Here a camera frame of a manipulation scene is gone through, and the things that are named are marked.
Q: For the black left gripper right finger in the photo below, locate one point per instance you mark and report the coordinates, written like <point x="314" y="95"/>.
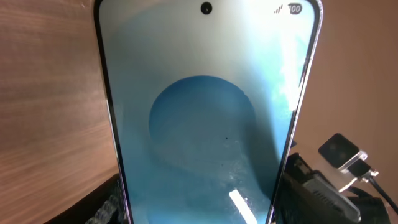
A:
<point x="306" y="196"/>

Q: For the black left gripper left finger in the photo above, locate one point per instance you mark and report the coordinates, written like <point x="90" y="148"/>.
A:
<point x="104" y="205"/>

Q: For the smartphone with blue screen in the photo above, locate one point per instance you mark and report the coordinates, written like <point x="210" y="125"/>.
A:
<point x="203" y="98"/>

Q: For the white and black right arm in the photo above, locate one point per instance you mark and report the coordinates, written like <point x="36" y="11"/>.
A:
<point x="372" y="209"/>

